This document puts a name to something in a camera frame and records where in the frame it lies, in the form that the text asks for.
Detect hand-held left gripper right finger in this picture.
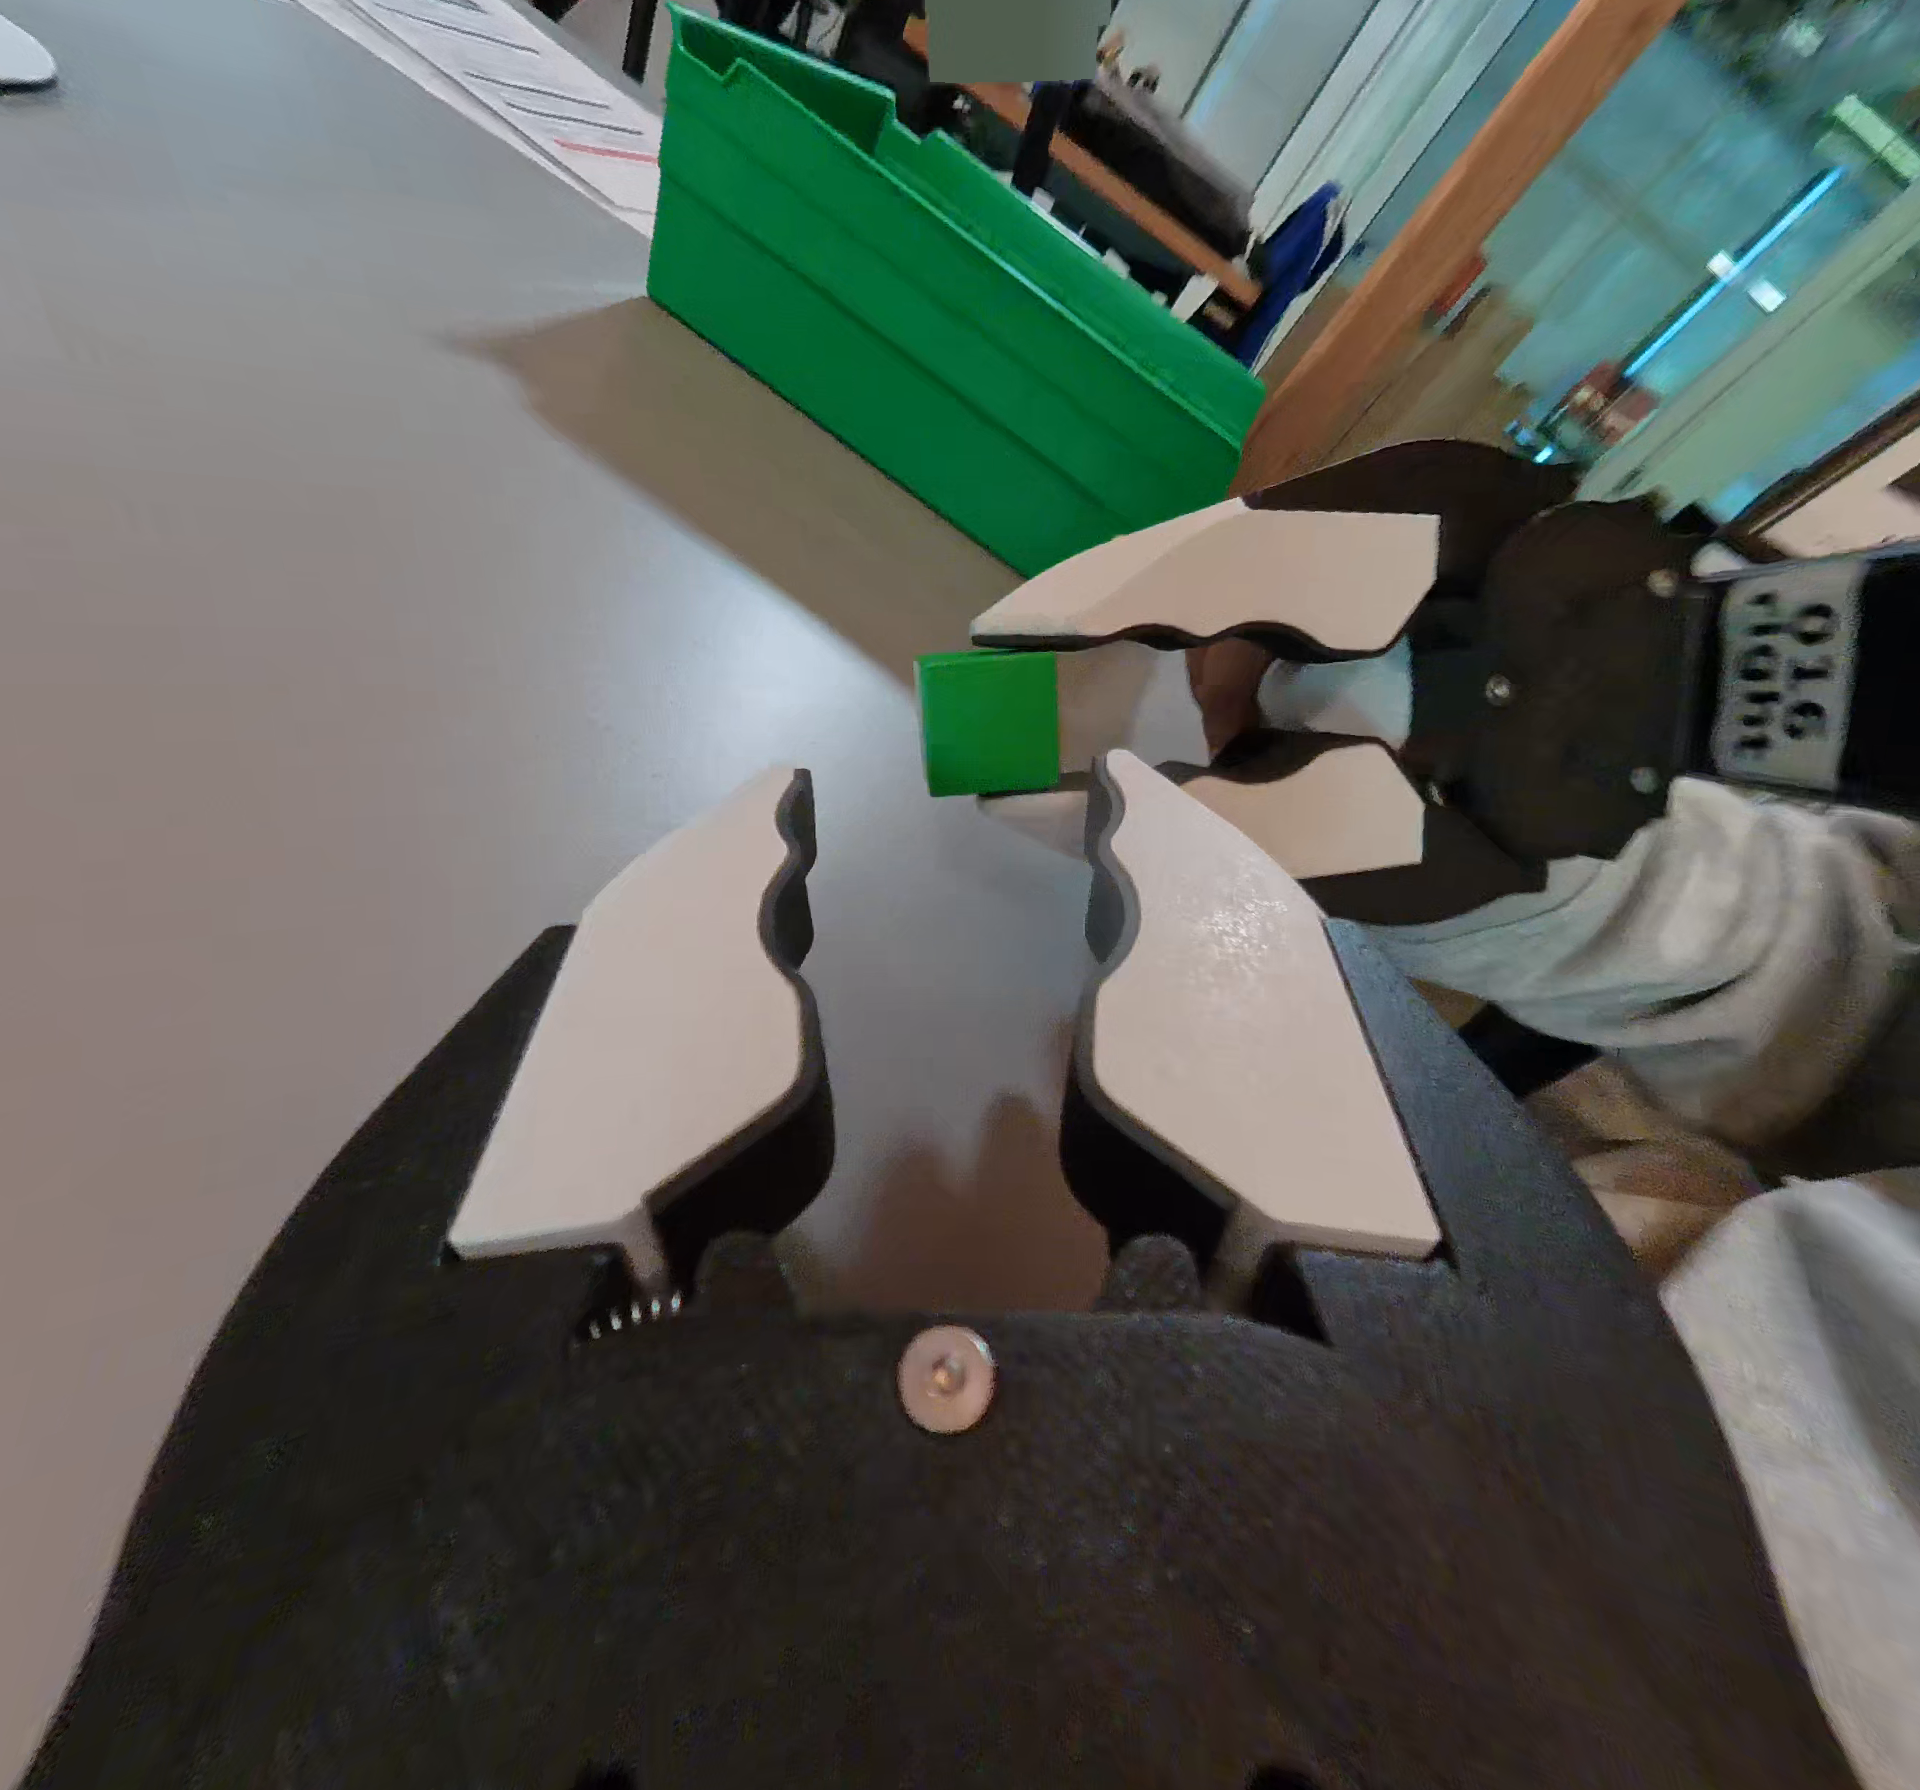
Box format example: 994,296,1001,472
1057,746,1446,1311

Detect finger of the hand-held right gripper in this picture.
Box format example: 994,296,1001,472
969,498,1446,664
981,740,1427,885

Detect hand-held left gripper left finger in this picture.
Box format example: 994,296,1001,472
448,768,838,1298

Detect green cube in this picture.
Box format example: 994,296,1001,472
916,650,1064,797

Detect green storage bin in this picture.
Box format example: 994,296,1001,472
648,3,1267,580

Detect person's right forearm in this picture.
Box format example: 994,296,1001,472
1410,778,1920,1146

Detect person's right hand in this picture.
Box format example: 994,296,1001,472
1186,638,1276,763

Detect blue cloth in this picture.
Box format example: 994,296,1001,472
1245,181,1346,368

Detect wooden table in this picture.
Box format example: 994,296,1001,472
720,0,1261,308

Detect black bag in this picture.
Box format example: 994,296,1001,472
1073,72,1253,254

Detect person's beige pants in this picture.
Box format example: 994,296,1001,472
1515,1056,1787,1275

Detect printed paper sheet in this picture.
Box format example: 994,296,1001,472
128,0,661,240

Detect wooden post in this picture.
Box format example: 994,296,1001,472
1238,0,1794,495

